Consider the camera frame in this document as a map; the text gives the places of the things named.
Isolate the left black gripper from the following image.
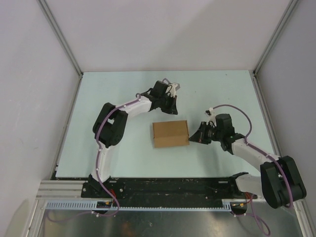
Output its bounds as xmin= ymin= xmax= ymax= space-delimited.
xmin=158 ymin=93 xmax=178 ymax=115

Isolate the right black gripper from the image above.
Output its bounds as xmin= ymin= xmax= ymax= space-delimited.
xmin=188 ymin=121 xmax=223 ymax=145

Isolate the brown cardboard box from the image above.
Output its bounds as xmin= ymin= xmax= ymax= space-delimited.
xmin=153 ymin=120 xmax=189 ymax=148

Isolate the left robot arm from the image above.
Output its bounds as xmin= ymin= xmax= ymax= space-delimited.
xmin=88 ymin=79 xmax=180 ymax=198

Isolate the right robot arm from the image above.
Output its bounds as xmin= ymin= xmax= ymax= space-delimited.
xmin=189 ymin=114 xmax=307 ymax=209

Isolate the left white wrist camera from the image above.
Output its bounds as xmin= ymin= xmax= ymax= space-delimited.
xmin=166 ymin=83 xmax=180 ymax=98

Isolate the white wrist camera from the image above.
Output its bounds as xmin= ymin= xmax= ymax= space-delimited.
xmin=205 ymin=107 xmax=216 ymax=125
xmin=166 ymin=83 xmax=180 ymax=98

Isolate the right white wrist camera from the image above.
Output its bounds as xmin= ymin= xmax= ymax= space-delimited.
xmin=205 ymin=107 xmax=216 ymax=125

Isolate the grey slotted cable duct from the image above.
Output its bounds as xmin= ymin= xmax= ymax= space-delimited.
xmin=45 ymin=200 xmax=232 ymax=212

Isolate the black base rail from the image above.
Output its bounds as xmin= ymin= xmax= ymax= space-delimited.
xmin=81 ymin=177 xmax=246 ymax=209

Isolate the aluminium frame rail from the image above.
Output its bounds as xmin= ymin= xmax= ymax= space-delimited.
xmin=36 ymin=180 xmax=304 ymax=202

